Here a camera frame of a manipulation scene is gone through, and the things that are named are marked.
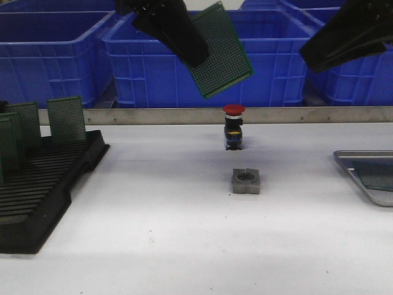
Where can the far right blue crate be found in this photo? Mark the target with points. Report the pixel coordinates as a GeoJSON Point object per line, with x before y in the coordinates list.
{"type": "Point", "coordinates": [290, 4]}

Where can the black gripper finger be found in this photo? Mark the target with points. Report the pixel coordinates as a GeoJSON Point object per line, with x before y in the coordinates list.
{"type": "Point", "coordinates": [175, 30]}
{"type": "Point", "coordinates": [360, 52]}
{"type": "Point", "coordinates": [356, 24]}

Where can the left blue plastic crate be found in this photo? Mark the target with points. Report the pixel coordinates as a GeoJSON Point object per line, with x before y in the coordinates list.
{"type": "Point", "coordinates": [48, 55]}

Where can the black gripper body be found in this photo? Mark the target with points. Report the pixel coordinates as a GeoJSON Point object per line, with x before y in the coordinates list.
{"type": "Point", "coordinates": [124, 7]}

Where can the green perforated circuit board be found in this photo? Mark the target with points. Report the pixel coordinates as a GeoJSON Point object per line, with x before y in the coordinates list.
{"type": "Point", "coordinates": [377, 176]}
{"type": "Point", "coordinates": [227, 64]}

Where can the red emergency stop button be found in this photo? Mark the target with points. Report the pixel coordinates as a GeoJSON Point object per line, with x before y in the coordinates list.
{"type": "Point", "coordinates": [232, 129]}

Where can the far left green circuit board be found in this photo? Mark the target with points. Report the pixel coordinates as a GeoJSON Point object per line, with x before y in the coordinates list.
{"type": "Point", "coordinates": [7, 143]}

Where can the blue plastic crate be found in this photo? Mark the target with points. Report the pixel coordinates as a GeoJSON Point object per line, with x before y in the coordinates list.
{"type": "Point", "coordinates": [362, 82]}
{"type": "Point", "coordinates": [263, 68]}
{"type": "Point", "coordinates": [48, 55]}

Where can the right blue plastic crate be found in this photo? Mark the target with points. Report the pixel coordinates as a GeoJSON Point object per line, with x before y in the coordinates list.
{"type": "Point", "coordinates": [362, 82]}

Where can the rear right green circuit board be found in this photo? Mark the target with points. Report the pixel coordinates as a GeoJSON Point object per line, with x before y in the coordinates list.
{"type": "Point", "coordinates": [66, 119]}

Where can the black slotted board rack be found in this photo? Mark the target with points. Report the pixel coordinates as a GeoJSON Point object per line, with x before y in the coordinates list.
{"type": "Point", "coordinates": [34, 199]}

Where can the centre blue plastic crate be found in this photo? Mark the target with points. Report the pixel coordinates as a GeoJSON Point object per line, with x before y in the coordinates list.
{"type": "Point", "coordinates": [263, 68]}

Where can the far left blue crate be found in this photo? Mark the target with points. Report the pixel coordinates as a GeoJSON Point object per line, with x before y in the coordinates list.
{"type": "Point", "coordinates": [57, 6]}

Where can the rear left green circuit board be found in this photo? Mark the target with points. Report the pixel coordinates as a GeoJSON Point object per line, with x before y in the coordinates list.
{"type": "Point", "coordinates": [29, 121]}

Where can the silver metal tray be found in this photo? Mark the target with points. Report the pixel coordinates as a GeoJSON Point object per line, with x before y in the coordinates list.
{"type": "Point", "coordinates": [345, 159]}

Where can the metal table edge rail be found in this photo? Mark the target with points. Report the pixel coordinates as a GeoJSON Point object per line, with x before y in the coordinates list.
{"type": "Point", "coordinates": [203, 116]}

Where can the grey metal clamp block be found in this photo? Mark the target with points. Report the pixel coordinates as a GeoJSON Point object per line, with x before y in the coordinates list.
{"type": "Point", "coordinates": [245, 181]}

